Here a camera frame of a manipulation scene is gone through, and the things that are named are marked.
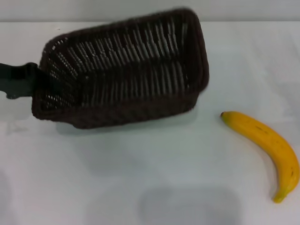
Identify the yellow banana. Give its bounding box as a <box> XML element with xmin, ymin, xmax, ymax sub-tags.
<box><xmin>220</xmin><ymin>111</ymin><xmax>300</xmax><ymax>204</ymax></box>

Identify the dark brown woven basket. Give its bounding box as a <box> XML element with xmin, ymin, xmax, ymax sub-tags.
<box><xmin>31</xmin><ymin>7</ymin><xmax>210</xmax><ymax>130</ymax></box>

